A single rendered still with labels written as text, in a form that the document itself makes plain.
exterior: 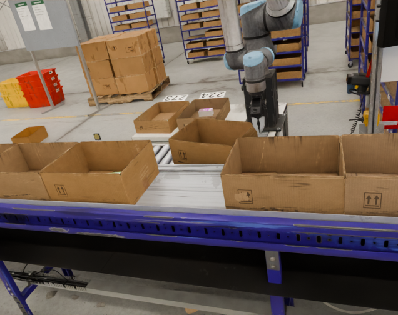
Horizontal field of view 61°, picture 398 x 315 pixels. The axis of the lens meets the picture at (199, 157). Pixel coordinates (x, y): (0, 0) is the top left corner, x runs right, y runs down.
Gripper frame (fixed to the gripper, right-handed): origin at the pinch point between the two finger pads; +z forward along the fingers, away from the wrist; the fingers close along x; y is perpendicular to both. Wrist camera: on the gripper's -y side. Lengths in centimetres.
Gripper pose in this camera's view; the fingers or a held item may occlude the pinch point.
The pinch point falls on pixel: (259, 130)
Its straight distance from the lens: 169.6
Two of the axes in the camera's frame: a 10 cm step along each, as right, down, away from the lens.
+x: -9.5, 0.2, 3.2
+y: 2.7, -4.9, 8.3
